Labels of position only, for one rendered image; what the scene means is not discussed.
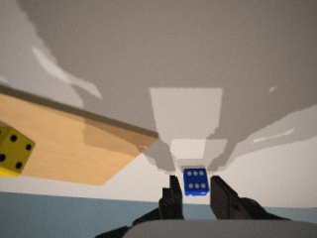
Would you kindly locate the blue die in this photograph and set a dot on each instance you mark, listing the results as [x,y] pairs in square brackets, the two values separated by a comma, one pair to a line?
[195,182]

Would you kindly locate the yellow die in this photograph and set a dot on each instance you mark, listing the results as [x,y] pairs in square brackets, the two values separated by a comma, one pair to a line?
[15,150]

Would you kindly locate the tan square mat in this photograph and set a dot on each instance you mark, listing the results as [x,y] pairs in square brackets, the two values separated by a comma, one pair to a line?
[72,144]

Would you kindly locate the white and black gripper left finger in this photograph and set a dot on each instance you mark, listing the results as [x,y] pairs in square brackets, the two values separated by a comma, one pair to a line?
[168,208]

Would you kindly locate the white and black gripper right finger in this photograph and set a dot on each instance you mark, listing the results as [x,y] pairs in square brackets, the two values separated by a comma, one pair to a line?
[226,204]

